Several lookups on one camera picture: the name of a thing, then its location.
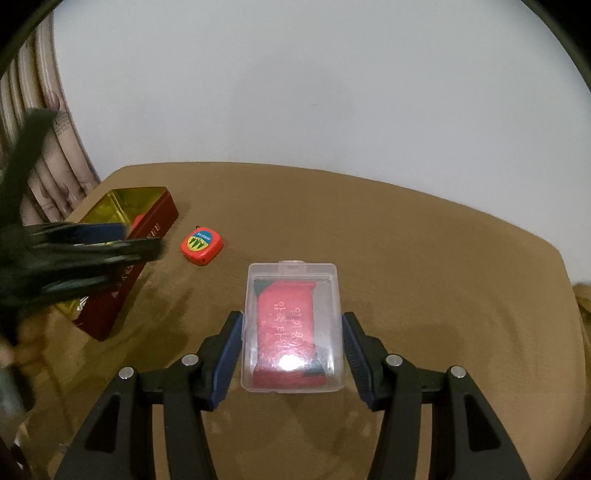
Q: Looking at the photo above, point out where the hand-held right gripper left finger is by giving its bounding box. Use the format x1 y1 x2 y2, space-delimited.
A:
54 311 245 480

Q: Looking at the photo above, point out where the beige patterned curtain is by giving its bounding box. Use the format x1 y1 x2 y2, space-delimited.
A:
0 18 100 224

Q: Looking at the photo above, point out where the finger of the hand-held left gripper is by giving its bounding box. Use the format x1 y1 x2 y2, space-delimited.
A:
28 222 128 246
18 237 163 305

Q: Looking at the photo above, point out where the red tin box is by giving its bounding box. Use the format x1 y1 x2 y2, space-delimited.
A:
51 187 179 342

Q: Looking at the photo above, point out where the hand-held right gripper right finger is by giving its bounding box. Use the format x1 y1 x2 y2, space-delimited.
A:
342 311 532 480

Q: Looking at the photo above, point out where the tan cloth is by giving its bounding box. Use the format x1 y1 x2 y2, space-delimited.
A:
573 284 591 320

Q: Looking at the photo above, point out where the clear box with red card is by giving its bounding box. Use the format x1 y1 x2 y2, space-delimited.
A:
241 261 345 394

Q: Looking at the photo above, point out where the red tape measure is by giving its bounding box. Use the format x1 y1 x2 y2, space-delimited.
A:
180 227 225 267

